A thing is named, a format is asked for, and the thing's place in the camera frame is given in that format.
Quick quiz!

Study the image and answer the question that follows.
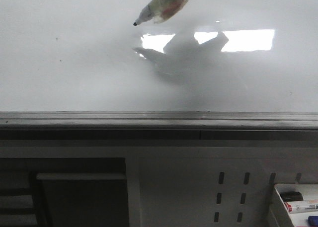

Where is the black whiteboard marker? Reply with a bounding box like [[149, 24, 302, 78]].
[[133, 0, 189, 26]]

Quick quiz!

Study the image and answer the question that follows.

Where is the white glossy whiteboard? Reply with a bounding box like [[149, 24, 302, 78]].
[[0, 0, 318, 112]]

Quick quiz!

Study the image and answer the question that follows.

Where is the white pegboard panel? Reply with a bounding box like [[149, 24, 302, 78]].
[[126, 147, 318, 227]]

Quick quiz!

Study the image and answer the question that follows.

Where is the dark cabinet with white shelf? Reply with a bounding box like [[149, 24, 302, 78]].
[[0, 158, 130, 227]]

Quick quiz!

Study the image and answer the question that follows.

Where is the white marker holder bin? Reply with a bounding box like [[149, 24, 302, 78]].
[[269, 184, 318, 227]]

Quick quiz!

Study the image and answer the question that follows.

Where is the red capped white marker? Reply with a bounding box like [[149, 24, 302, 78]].
[[284, 199, 318, 214]]

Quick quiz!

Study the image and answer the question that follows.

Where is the blue capped marker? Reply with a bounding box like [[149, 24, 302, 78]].
[[308, 216, 318, 227]]

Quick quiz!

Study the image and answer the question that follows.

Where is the dark grey whiteboard tray rail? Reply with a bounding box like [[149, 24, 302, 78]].
[[0, 111, 318, 140]]

